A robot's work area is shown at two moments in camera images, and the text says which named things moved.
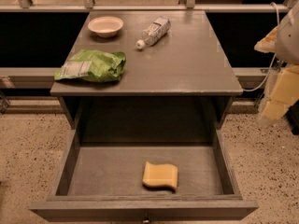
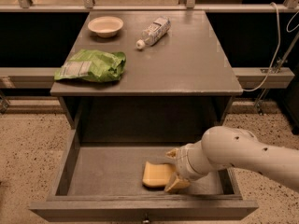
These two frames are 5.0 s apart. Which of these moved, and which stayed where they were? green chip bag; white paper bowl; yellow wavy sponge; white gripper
Moved: white gripper
Stayed: yellow wavy sponge; white paper bowl; green chip bag
